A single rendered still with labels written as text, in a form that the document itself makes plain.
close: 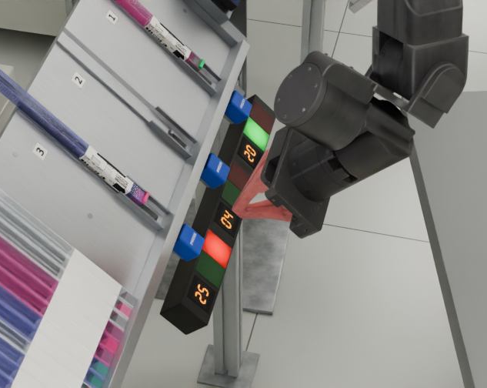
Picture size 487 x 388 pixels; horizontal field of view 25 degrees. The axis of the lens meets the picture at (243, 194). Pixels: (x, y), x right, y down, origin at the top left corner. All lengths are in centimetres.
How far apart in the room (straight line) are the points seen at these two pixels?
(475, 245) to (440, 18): 42
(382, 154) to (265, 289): 106
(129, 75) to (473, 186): 45
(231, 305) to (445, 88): 85
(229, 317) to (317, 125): 87
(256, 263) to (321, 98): 115
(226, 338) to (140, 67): 71
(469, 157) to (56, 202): 57
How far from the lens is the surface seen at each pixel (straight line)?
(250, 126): 134
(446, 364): 196
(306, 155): 102
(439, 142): 144
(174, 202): 116
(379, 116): 98
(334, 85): 95
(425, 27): 96
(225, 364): 190
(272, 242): 209
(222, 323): 180
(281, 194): 102
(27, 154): 108
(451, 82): 98
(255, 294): 201
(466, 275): 129
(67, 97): 115
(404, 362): 195
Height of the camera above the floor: 156
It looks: 45 degrees down
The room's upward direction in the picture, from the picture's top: straight up
